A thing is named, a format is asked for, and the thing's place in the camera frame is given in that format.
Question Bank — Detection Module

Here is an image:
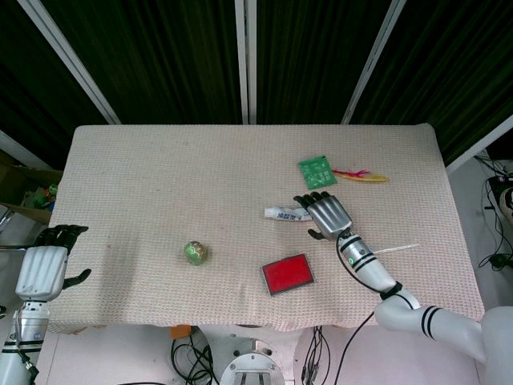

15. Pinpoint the cardboard box with toys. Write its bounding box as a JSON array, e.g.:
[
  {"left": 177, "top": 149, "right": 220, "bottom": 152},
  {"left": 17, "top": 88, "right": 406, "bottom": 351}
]
[{"left": 0, "top": 160, "right": 62, "bottom": 224}]

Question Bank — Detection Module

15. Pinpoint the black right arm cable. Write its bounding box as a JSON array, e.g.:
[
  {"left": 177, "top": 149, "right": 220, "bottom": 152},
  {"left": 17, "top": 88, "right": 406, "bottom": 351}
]
[{"left": 333, "top": 239, "right": 388, "bottom": 385}]

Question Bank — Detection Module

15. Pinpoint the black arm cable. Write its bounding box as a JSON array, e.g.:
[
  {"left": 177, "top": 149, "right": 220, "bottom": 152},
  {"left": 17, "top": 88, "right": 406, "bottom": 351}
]
[
  {"left": 333, "top": 239, "right": 388, "bottom": 385},
  {"left": 10, "top": 310, "right": 40, "bottom": 383}
]

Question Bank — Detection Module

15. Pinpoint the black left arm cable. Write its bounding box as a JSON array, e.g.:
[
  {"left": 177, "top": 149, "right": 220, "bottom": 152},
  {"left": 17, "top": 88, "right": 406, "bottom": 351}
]
[{"left": 10, "top": 310, "right": 40, "bottom": 383}]

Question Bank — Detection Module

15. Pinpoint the dark green curtain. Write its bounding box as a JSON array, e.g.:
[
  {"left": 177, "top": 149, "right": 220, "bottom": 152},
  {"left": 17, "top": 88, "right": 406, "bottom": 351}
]
[{"left": 0, "top": 0, "right": 513, "bottom": 165}]

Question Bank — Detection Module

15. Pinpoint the clear plastic pipette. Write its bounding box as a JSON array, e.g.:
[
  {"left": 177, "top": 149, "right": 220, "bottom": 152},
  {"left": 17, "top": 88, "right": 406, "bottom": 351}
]
[{"left": 370, "top": 243, "right": 421, "bottom": 255}]

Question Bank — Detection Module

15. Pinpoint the white frame post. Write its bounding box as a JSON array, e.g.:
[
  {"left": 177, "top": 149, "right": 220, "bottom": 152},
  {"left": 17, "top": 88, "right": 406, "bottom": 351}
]
[
  {"left": 341, "top": 0, "right": 406, "bottom": 125},
  {"left": 27, "top": 0, "right": 121, "bottom": 125},
  {"left": 444, "top": 115, "right": 513, "bottom": 174},
  {"left": 234, "top": 0, "right": 257, "bottom": 124},
  {"left": 0, "top": 130, "right": 61, "bottom": 169}
]

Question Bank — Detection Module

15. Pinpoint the white tube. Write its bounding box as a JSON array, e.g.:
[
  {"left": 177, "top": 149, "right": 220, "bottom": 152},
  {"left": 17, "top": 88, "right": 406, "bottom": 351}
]
[{"left": 263, "top": 204, "right": 313, "bottom": 223}]

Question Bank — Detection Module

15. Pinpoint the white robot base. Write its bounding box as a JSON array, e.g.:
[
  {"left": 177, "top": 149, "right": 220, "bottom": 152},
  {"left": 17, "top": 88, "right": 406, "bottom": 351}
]
[{"left": 218, "top": 336, "right": 286, "bottom": 385}]

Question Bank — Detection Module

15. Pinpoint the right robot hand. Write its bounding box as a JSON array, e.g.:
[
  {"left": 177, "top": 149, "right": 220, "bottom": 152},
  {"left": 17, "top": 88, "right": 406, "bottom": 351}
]
[{"left": 293, "top": 191, "right": 353, "bottom": 242}]

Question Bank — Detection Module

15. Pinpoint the green circuit board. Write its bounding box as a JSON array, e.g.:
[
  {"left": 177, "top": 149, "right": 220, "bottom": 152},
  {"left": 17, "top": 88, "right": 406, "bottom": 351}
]
[{"left": 297, "top": 156, "right": 337, "bottom": 189}]

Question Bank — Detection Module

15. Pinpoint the red and yellow feather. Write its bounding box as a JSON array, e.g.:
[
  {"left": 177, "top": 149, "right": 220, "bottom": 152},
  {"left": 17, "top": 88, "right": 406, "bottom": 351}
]
[{"left": 332, "top": 167, "right": 390, "bottom": 184}]

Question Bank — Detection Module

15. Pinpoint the black floor cable bundle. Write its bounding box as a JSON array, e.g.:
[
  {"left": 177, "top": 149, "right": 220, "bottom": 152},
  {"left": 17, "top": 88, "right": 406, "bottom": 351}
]
[
  {"left": 171, "top": 335, "right": 216, "bottom": 385},
  {"left": 302, "top": 325, "right": 334, "bottom": 385},
  {"left": 472, "top": 155, "right": 513, "bottom": 270}
]

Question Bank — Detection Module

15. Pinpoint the green round ball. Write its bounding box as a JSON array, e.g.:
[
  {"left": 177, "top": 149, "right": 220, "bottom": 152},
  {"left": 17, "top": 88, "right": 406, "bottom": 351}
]
[{"left": 184, "top": 240, "right": 210, "bottom": 266}]

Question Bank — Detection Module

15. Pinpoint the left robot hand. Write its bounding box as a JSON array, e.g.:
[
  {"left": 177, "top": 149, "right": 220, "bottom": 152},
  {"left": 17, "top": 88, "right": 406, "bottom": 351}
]
[{"left": 15, "top": 224, "right": 92, "bottom": 302}]

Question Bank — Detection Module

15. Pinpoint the red ink pad case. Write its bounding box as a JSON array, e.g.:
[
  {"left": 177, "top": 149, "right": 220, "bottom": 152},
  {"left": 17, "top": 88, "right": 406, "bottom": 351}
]
[{"left": 261, "top": 253, "right": 316, "bottom": 298}]

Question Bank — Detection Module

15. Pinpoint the beige waffle tablecloth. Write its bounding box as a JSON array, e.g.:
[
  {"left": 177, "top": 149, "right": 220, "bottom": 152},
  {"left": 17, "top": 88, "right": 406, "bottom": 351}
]
[{"left": 24, "top": 124, "right": 486, "bottom": 334}]

